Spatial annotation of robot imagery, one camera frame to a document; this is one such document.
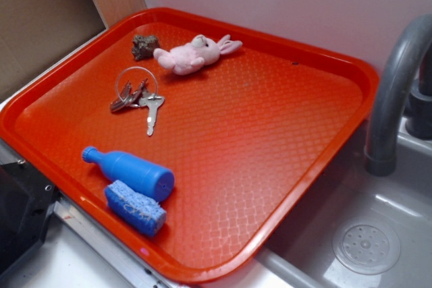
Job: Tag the blue plastic toy bottle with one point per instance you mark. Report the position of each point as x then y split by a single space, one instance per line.
144 177

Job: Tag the brown rough rock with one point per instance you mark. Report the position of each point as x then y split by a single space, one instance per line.
144 46

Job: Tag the pink plush bunny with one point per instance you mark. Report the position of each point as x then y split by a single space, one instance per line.
196 54

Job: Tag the grey toy sink basin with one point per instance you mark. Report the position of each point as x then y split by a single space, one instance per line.
300 249

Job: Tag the round sink drain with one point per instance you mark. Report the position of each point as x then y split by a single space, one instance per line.
366 246

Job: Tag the blue sponge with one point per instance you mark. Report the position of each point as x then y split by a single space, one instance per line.
141 212

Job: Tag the red plastic tray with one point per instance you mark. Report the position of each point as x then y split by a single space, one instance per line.
245 137

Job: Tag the dark grey faucet handle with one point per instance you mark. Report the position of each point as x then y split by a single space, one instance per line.
419 101

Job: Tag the silver keys on ring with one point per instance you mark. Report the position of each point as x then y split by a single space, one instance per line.
145 96

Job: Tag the brown cardboard panel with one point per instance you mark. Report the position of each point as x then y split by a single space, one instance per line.
36 34

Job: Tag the grey curved faucet spout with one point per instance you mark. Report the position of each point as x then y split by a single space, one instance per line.
392 95

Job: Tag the black metal bracket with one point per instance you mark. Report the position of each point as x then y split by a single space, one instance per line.
27 203

